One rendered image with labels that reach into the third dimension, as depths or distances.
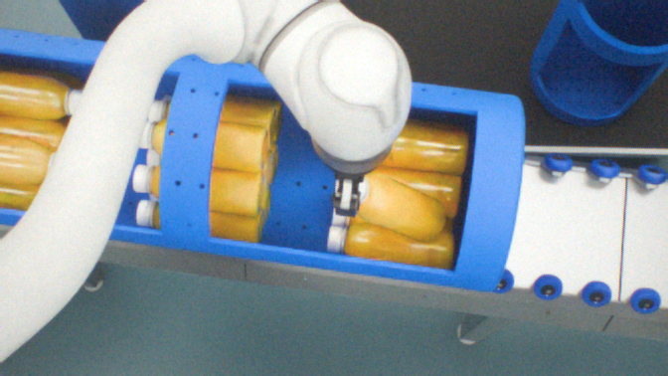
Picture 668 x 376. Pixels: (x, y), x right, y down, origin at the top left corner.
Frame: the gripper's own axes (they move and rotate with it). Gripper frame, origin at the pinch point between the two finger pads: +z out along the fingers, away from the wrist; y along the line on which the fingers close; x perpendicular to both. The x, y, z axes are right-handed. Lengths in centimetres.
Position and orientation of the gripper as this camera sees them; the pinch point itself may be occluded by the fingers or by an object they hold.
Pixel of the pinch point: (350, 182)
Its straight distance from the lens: 117.5
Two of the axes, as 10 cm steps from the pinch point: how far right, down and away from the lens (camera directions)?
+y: 1.4, -9.6, 2.4
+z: 0.0, 2.4, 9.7
